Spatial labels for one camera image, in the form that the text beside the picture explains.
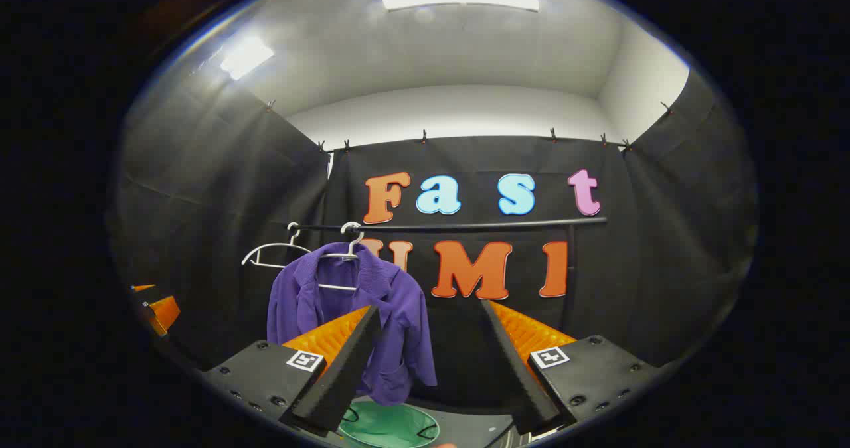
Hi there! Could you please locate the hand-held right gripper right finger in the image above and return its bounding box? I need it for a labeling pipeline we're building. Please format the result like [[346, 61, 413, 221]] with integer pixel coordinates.
[[481, 299, 666, 437]]

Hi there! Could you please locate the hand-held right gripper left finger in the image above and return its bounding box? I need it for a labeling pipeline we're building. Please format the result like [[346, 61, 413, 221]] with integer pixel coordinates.
[[201, 304, 383, 437]]

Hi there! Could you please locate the white plastic clothes hanger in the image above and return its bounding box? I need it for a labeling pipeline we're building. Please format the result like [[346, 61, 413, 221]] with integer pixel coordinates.
[[317, 221, 365, 293], [241, 222, 313, 269]]

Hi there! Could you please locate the purple knit garment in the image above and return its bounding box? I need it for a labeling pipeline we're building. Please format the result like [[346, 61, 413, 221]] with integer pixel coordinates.
[[267, 241, 438, 406]]

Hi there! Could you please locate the black backdrop cloth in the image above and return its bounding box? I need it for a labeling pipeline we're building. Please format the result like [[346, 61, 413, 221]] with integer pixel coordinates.
[[110, 70, 758, 412]]

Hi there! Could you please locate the green laundry hamper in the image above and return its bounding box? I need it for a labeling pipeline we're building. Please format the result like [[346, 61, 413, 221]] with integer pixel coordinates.
[[337, 398, 440, 448]]

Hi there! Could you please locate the black clothes rack rail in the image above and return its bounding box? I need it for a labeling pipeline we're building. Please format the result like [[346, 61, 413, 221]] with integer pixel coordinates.
[[292, 217, 608, 233]]

